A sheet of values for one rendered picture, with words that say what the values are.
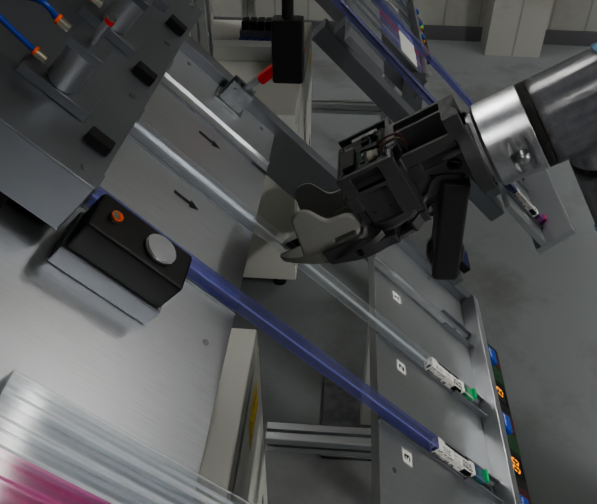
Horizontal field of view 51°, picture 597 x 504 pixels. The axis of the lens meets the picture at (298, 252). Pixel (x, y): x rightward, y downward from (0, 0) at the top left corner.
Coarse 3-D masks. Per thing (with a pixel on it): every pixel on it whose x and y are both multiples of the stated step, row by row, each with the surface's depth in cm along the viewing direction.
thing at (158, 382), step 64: (192, 64) 70; (192, 128) 63; (256, 128) 73; (128, 192) 50; (192, 192) 57; (256, 192) 65; (0, 256) 38; (0, 320) 36; (64, 320) 39; (128, 320) 43; (192, 320) 48; (0, 384) 34; (64, 384) 37; (128, 384) 40; (192, 384) 44; (192, 448) 41
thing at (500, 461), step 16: (464, 304) 89; (464, 320) 87; (480, 320) 86; (480, 336) 83; (480, 352) 81; (480, 368) 79; (480, 384) 78; (496, 400) 75; (496, 416) 73; (496, 432) 72; (496, 448) 70; (496, 464) 69; (512, 464) 69; (512, 480) 67; (512, 496) 65
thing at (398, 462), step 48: (384, 288) 75; (432, 288) 85; (432, 336) 77; (384, 384) 63; (432, 384) 70; (384, 432) 58; (432, 432) 64; (480, 432) 72; (384, 480) 54; (432, 480) 60
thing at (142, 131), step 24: (144, 144) 55; (168, 144) 56; (192, 168) 57; (216, 192) 58; (240, 216) 59; (264, 240) 61; (288, 240) 62; (312, 264) 63; (336, 288) 64; (360, 312) 66; (384, 336) 68
